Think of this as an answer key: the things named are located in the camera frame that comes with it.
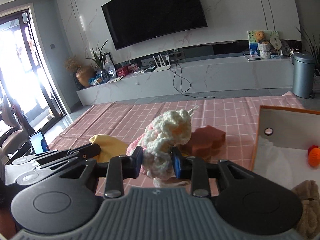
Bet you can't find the yellow cloth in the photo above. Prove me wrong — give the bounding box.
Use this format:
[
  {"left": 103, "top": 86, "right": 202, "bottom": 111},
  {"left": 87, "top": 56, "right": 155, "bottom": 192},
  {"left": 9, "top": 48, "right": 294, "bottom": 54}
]
[{"left": 89, "top": 134, "right": 128, "bottom": 163}]

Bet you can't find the brown sponge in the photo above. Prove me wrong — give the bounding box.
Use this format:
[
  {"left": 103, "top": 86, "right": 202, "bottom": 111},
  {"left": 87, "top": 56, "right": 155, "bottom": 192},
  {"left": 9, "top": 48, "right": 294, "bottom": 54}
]
[{"left": 177, "top": 125, "right": 226, "bottom": 159}]

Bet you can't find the white pink crochet item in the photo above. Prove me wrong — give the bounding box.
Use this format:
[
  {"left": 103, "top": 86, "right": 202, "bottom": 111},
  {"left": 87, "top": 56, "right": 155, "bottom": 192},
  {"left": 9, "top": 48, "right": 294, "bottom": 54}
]
[{"left": 126, "top": 106, "right": 199, "bottom": 187}]

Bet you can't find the orange green plush toy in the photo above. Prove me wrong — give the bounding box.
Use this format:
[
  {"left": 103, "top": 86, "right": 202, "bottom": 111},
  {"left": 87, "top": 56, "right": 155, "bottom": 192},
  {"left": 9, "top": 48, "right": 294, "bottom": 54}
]
[{"left": 308, "top": 145, "right": 320, "bottom": 167}]

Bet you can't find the smartphone on stand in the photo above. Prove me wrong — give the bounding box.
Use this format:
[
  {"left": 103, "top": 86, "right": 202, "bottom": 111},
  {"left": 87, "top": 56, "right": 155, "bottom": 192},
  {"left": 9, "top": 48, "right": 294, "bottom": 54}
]
[{"left": 29, "top": 131, "right": 50, "bottom": 154}]

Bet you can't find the pink checkered tablecloth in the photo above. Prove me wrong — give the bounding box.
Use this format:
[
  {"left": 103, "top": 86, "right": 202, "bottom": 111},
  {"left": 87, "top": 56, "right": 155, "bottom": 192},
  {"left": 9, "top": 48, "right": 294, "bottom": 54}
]
[{"left": 49, "top": 91, "right": 305, "bottom": 197}]

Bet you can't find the bronze round vase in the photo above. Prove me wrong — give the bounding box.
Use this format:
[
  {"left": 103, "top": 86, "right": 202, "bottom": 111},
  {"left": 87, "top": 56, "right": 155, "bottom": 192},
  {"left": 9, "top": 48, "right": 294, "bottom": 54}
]
[{"left": 76, "top": 66, "right": 95, "bottom": 88}]

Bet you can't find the potted green plant left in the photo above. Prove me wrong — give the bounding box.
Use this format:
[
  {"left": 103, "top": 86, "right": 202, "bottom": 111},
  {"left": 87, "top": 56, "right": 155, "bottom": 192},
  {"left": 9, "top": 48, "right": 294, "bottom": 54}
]
[{"left": 86, "top": 40, "right": 110, "bottom": 82}]

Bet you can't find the red box on console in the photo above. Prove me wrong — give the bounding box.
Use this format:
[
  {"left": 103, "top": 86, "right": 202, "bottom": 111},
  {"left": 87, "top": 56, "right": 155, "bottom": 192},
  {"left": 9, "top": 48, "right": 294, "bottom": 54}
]
[{"left": 116, "top": 64, "right": 138, "bottom": 76}]

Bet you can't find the white marble tv console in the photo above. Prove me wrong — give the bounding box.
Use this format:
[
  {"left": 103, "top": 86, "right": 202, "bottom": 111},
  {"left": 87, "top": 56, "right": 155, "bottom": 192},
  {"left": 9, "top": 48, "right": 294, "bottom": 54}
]
[{"left": 77, "top": 56, "right": 293, "bottom": 105}]

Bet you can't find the orange storage box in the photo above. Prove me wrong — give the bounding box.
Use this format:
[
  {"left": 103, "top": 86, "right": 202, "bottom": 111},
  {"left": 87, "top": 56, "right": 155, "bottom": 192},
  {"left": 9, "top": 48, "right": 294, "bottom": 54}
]
[{"left": 251, "top": 106, "right": 319, "bottom": 189}]

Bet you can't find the white wifi router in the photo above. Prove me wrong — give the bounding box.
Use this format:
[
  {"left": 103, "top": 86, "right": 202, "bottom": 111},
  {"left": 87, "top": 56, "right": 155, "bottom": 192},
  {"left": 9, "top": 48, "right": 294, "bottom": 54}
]
[{"left": 153, "top": 54, "right": 171, "bottom": 72}]

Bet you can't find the beige plush toy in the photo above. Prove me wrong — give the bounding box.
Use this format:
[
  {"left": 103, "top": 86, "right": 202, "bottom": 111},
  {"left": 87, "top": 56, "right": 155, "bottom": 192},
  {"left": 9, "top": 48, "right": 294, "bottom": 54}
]
[{"left": 292, "top": 180, "right": 320, "bottom": 239}]

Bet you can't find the colourful picture board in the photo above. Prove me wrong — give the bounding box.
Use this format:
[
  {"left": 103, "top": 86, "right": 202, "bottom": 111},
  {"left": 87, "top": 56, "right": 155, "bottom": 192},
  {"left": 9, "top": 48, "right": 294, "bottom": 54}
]
[{"left": 247, "top": 30, "right": 279, "bottom": 55}]

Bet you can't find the teddy bear figure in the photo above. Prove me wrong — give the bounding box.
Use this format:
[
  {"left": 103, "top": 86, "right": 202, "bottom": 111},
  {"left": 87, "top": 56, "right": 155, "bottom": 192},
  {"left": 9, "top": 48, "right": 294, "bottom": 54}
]
[{"left": 254, "top": 31, "right": 271, "bottom": 59}]

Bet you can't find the grey metal trash bin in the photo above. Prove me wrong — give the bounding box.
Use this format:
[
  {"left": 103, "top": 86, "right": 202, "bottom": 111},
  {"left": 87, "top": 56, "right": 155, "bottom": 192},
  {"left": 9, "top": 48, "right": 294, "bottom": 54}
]
[{"left": 292, "top": 53, "right": 315, "bottom": 99}]

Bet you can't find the tall leafy plant right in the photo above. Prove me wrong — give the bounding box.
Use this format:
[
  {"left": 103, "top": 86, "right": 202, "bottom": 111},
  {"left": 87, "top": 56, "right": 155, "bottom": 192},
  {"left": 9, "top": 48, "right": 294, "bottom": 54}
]
[{"left": 296, "top": 27, "right": 319, "bottom": 64}]

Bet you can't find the black wall television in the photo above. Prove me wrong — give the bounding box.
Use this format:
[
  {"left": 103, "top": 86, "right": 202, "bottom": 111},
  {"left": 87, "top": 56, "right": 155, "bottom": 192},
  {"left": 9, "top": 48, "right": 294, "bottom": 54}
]
[{"left": 101, "top": 0, "right": 207, "bottom": 50}]

